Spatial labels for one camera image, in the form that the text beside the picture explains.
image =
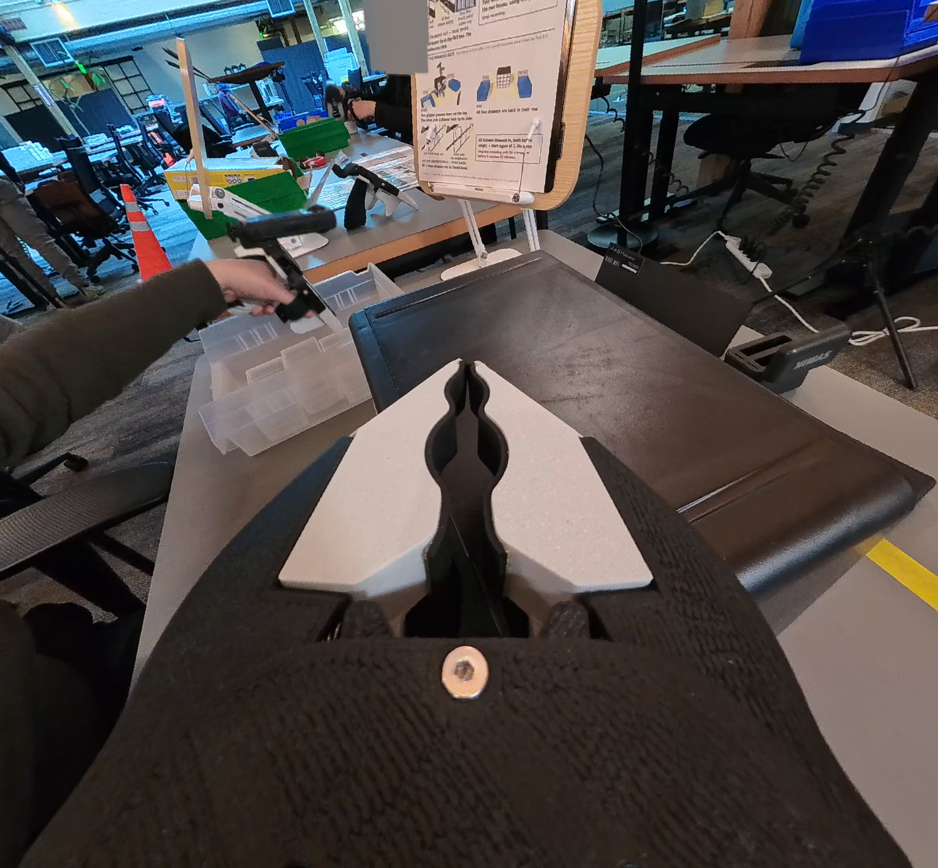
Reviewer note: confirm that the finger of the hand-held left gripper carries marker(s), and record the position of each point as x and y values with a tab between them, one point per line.
326	309

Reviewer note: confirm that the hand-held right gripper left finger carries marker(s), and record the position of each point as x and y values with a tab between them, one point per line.
366	516

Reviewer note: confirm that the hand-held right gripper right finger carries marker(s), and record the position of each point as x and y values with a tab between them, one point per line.
571	516

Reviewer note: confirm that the heap of clear drawers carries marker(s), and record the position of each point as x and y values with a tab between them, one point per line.
308	377

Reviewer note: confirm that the black drawer cabinet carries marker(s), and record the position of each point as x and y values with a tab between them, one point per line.
623	399

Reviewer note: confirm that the clear plastic bin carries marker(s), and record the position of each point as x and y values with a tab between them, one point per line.
242	413

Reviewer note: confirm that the person's left forearm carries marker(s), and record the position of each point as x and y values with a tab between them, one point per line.
95	355

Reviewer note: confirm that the person's left hand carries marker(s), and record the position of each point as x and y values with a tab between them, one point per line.
245	285

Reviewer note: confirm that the large green bin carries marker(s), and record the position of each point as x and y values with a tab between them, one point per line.
253	201

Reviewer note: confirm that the yellow box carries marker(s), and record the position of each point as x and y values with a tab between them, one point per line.
212	175

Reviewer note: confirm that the spare hand-held gripper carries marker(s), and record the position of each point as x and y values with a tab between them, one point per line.
366	193

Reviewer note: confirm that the small green bin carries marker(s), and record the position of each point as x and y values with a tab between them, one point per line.
315	136

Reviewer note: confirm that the orange traffic cone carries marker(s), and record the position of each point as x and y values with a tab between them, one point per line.
145	241

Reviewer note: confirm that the white holder stand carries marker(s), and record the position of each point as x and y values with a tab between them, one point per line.
480	252

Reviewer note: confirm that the white instruction sheet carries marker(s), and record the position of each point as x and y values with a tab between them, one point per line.
491	54

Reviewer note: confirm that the black table clamp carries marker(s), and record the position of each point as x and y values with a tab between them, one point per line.
795	358

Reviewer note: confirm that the black chair armrest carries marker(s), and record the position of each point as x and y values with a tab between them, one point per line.
80	509

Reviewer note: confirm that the white power strip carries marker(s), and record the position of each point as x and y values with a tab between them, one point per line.
747	256

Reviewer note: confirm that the wooden sheet holder board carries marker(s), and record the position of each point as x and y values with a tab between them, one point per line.
579	76

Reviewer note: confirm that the yellow tape strip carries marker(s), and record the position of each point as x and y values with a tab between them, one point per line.
905	571

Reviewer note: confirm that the person's dark clothing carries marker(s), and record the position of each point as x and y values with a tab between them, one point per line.
51	721

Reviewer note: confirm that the black office chair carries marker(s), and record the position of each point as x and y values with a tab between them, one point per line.
740	142

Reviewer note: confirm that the wood-edged desk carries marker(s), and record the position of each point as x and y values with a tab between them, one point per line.
733	54

